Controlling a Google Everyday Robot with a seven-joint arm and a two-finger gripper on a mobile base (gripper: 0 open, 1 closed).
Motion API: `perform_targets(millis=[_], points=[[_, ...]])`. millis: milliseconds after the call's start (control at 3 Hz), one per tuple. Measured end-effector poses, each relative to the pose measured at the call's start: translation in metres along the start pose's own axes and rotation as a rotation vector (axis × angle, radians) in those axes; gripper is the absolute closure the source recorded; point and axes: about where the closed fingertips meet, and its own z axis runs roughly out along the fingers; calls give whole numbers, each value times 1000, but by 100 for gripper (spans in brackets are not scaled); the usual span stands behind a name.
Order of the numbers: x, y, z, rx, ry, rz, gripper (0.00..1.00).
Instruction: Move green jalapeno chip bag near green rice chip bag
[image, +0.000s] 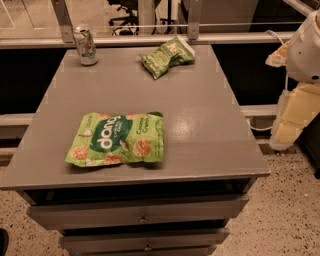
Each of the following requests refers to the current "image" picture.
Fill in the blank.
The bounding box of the green jalapeno chip bag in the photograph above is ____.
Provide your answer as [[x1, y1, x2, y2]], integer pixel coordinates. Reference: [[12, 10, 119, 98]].
[[140, 35, 195, 80]]

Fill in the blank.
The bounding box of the grey metal railing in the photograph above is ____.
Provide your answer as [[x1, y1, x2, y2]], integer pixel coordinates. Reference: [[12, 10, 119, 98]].
[[0, 0, 319, 49]]

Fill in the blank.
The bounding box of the grey drawer cabinet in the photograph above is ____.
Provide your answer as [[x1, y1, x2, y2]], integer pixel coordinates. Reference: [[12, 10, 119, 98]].
[[1, 46, 269, 256]]

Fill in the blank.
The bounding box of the grey drawer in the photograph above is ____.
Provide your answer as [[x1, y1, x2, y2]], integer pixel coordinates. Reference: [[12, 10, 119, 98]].
[[27, 194, 249, 230], [61, 228, 229, 254]]

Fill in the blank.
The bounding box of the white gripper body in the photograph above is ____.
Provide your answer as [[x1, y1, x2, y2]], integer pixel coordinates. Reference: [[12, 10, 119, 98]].
[[286, 10, 320, 84]]

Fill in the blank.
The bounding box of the black shoe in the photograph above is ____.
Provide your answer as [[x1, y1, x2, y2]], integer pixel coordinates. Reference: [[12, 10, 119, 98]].
[[0, 228, 9, 256]]

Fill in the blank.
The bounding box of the top grey drawer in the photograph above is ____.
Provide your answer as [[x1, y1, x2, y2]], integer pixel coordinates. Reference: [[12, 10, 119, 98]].
[[27, 194, 249, 230]]

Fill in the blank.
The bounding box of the white cable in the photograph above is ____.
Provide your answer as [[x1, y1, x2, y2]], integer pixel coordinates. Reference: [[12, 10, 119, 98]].
[[247, 29, 290, 132]]

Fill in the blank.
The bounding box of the black office chair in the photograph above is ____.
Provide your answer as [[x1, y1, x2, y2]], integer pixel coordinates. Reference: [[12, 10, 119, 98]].
[[107, 0, 176, 36]]

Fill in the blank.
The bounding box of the white green soda can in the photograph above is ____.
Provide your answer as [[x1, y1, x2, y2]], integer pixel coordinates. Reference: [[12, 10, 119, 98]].
[[74, 27, 98, 66]]

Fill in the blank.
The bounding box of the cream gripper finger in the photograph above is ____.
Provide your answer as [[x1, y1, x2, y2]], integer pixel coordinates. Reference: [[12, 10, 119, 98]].
[[269, 83, 320, 151], [265, 42, 289, 67]]

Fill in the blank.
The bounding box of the green rice chip bag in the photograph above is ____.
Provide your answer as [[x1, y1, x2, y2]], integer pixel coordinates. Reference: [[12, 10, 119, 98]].
[[65, 112, 164, 167]]

